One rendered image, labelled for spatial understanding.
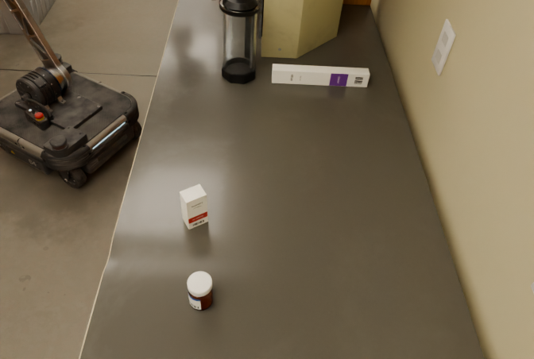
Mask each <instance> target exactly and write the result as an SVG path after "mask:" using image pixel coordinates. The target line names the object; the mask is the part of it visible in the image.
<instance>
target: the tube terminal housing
mask: <svg viewBox="0 0 534 359"><path fill-rule="evenodd" d="M342 3H343V0H264V12H263V27H262V37H261V57H279V58H298V57H300V56H302V55H303V54H305V53H307V52H310V51H311V50H312V49H314V48H317V47H319V46H320V45H321V44H324V43H326V42H328V41H329V40H331V39H333V38H335V37H337V32H338V28H339V20H340V15H341V11H342Z"/></svg>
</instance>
